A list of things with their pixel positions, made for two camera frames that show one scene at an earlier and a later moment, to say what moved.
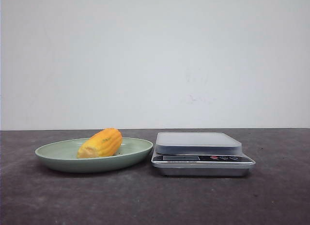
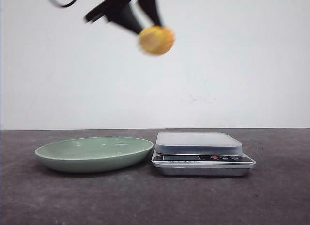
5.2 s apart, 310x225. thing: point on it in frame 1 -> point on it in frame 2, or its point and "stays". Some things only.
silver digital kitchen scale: [200, 154] stays
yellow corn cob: [105, 142] -> [156, 40]
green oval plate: [93, 155] stays
